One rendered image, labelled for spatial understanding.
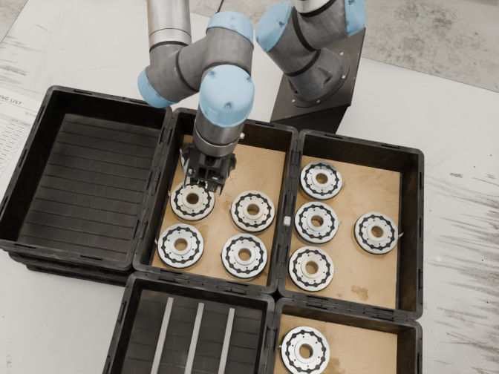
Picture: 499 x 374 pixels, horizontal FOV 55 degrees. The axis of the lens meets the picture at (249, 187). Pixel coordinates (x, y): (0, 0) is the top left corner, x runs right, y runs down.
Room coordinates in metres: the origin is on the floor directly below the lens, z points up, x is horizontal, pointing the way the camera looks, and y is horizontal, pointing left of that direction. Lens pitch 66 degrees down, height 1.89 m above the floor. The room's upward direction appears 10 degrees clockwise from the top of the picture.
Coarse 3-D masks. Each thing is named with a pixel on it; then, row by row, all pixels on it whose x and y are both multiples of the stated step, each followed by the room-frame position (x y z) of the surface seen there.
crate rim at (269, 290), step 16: (176, 112) 0.59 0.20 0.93; (192, 112) 0.59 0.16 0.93; (272, 128) 0.59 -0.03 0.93; (288, 128) 0.60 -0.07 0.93; (160, 160) 0.46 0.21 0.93; (288, 160) 0.51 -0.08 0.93; (160, 176) 0.42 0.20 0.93; (288, 176) 0.47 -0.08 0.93; (288, 192) 0.43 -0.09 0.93; (144, 224) 0.30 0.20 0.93; (144, 240) 0.27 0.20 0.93; (160, 272) 0.21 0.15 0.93; (176, 272) 0.22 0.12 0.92; (272, 272) 0.25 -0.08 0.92; (240, 288) 0.21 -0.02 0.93; (256, 288) 0.21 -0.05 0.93; (272, 288) 0.22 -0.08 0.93
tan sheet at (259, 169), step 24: (240, 144) 0.59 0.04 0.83; (240, 168) 0.52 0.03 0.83; (264, 168) 0.53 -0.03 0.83; (216, 192) 0.45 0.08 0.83; (240, 192) 0.46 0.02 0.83; (264, 192) 0.47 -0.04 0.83; (168, 216) 0.37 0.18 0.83; (216, 216) 0.39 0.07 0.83; (216, 240) 0.33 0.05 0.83; (264, 240) 0.35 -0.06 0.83; (216, 264) 0.27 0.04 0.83
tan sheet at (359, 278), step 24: (360, 168) 0.58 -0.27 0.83; (360, 192) 0.51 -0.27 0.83; (384, 192) 0.52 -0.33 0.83; (336, 216) 0.44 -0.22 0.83; (360, 216) 0.45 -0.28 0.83; (336, 240) 0.38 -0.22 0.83; (336, 264) 0.32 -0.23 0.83; (360, 264) 0.33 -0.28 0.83; (384, 264) 0.34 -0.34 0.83; (288, 288) 0.25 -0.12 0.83; (336, 288) 0.26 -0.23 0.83; (360, 288) 0.27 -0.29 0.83; (384, 288) 0.28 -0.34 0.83
